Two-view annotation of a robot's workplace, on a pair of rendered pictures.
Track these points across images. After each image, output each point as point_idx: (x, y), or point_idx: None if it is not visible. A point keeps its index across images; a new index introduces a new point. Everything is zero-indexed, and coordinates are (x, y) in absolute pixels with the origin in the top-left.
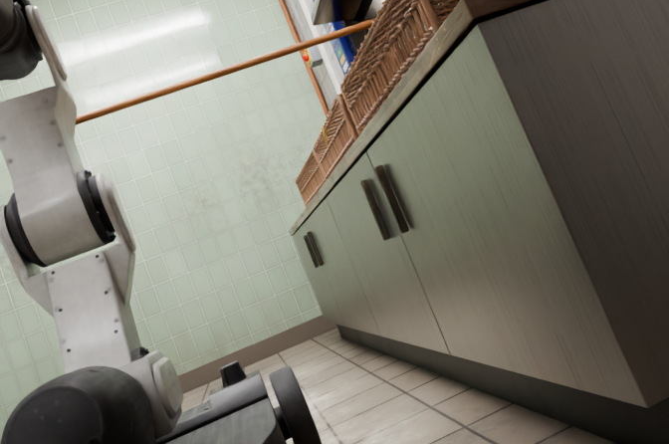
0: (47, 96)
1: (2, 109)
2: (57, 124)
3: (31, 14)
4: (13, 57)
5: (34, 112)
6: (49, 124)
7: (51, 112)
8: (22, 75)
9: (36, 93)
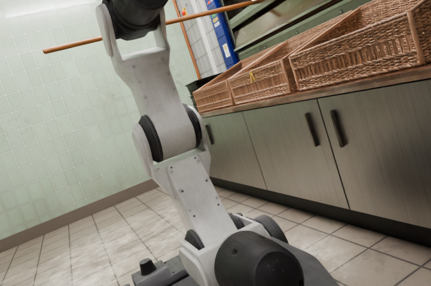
0: (163, 55)
1: (137, 61)
2: (171, 75)
3: None
4: (149, 29)
5: (157, 66)
6: (166, 74)
7: (167, 67)
8: (139, 38)
9: (157, 52)
